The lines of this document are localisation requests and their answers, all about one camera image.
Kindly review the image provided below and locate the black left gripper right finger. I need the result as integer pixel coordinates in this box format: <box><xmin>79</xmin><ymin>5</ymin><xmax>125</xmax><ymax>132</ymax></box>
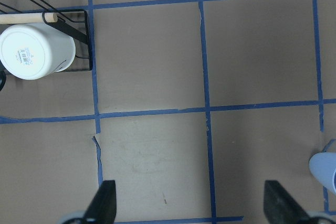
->
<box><xmin>263</xmin><ymin>180</ymin><xmax>315</xmax><ymax>224</ymax></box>

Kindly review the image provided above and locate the black wire mug rack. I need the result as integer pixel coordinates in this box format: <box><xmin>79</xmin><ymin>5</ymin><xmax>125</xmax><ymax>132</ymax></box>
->
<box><xmin>1</xmin><ymin>0</ymin><xmax>93</xmax><ymax>87</ymax></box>

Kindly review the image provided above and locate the blue plastic cup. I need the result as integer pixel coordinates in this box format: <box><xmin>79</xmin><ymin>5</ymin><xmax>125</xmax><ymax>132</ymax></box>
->
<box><xmin>309</xmin><ymin>152</ymin><xmax>335</xmax><ymax>195</ymax></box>

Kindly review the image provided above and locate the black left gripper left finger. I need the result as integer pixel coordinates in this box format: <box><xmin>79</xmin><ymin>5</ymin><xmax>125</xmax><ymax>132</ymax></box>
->
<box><xmin>83</xmin><ymin>180</ymin><xmax>117</xmax><ymax>224</ymax></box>

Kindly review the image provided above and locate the wooden rack handle bar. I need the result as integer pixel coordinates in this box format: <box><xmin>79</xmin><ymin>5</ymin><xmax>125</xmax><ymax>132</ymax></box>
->
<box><xmin>1</xmin><ymin>13</ymin><xmax>58</xmax><ymax>25</ymax></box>

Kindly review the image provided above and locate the lower white mug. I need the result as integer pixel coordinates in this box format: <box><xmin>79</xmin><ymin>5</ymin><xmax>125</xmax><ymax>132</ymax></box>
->
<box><xmin>1</xmin><ymin>23</ymin><xmax>76</xmax><ymax>80</ymax></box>

